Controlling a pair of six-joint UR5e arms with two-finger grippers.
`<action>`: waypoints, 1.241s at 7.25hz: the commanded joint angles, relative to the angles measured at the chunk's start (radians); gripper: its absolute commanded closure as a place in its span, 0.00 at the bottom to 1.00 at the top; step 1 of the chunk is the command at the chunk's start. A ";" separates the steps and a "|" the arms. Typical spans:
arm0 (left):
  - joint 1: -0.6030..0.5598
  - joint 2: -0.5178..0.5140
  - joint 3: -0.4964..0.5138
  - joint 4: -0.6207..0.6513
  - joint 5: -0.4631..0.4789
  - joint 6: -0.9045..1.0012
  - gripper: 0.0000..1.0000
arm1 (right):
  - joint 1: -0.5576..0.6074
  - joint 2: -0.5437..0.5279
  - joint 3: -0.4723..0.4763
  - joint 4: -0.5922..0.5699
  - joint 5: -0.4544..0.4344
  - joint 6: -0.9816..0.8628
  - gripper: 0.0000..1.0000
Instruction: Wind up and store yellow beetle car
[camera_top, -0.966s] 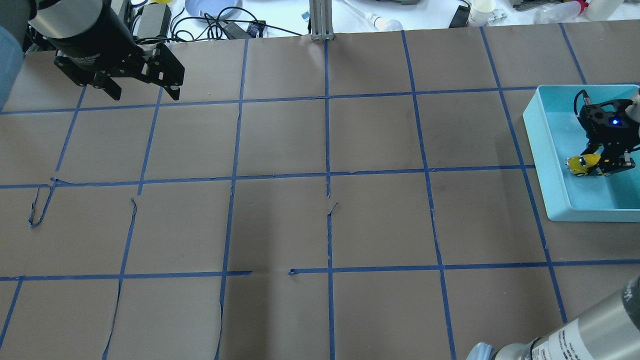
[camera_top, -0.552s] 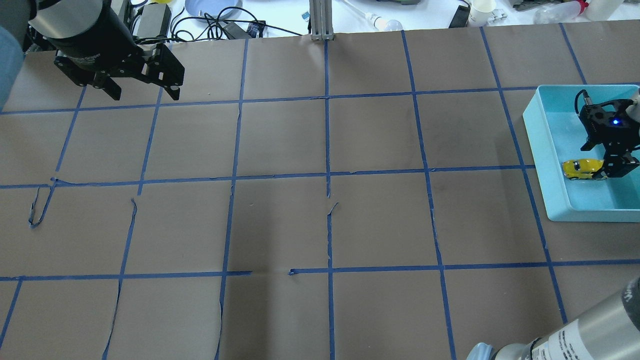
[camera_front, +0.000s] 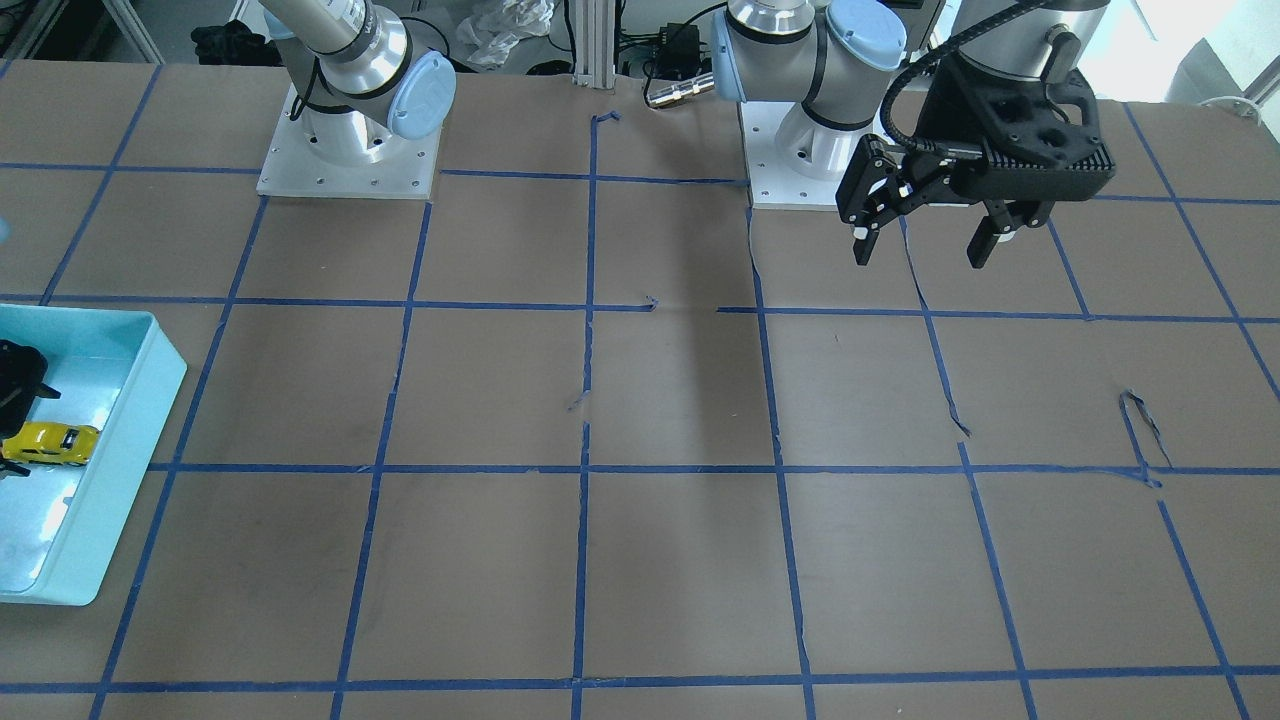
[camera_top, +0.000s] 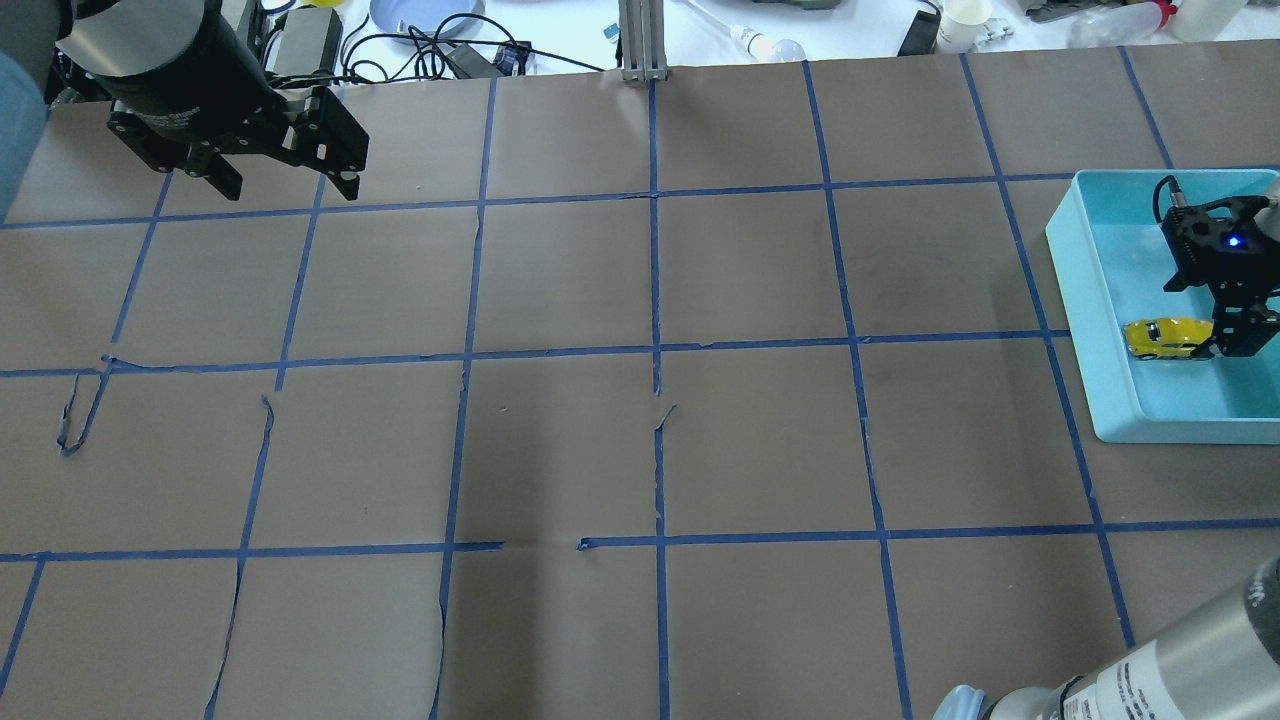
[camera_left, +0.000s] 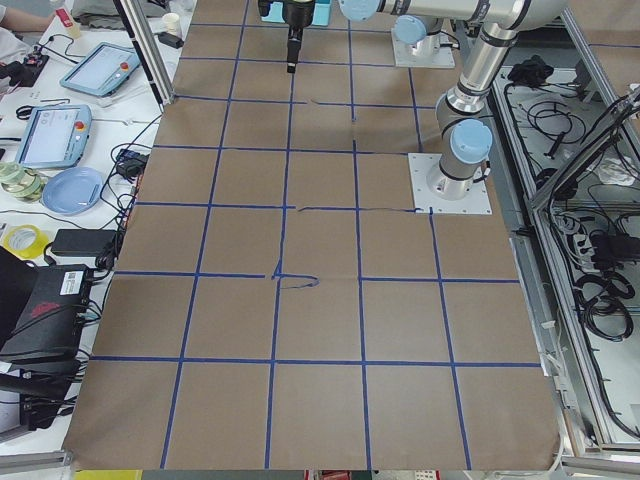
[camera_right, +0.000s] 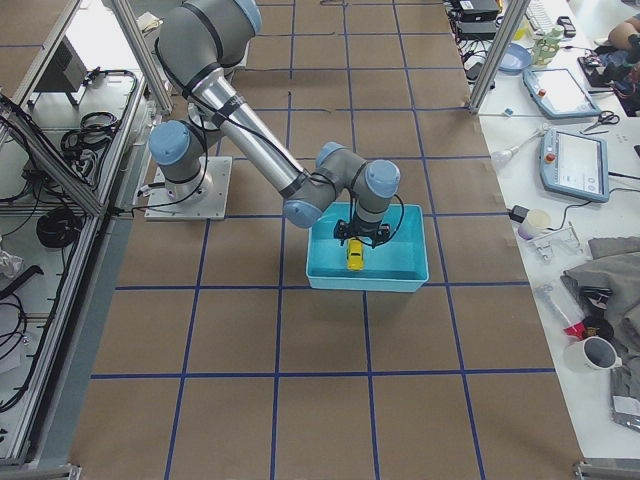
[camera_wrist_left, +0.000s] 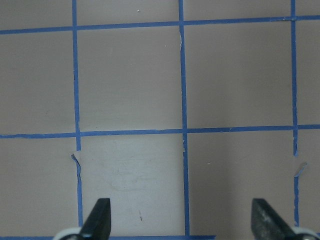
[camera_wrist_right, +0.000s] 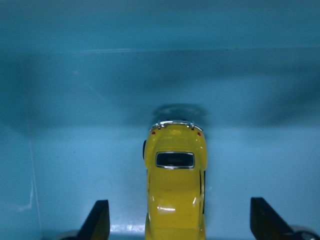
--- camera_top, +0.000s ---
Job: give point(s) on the white paper cup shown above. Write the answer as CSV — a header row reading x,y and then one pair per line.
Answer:
x,y
961,24

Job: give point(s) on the blue plate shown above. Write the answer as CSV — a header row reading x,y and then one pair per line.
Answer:
x,y
448,19

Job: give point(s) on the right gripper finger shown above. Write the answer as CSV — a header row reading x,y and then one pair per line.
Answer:
x,y
1247,327
1227,331

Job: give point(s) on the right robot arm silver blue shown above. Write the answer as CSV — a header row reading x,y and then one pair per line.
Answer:
x,y
1217,662

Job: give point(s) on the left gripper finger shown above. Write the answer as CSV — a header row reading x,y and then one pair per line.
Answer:
x,y
199,161
321,134

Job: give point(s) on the black power adapter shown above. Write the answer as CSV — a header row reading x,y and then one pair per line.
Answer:
x,y
305,42

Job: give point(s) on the light bulb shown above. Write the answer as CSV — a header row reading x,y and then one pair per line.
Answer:
x,y
751,42

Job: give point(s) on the turquoise plastic bin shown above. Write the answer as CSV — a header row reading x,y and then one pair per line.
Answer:
x,y
1111,263

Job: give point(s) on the yellow beetle toy car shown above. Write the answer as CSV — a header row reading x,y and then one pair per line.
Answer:
x,y
1168,338

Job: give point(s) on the aluminium frame post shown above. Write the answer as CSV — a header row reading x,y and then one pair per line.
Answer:
x,y
642,45

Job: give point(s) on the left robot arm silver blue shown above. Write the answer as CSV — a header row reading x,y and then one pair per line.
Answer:
x,y
31,30

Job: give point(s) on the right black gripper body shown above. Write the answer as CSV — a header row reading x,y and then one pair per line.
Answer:
x,y
1243,318

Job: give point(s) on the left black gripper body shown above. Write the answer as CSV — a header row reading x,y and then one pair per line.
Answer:
x,y
185,85

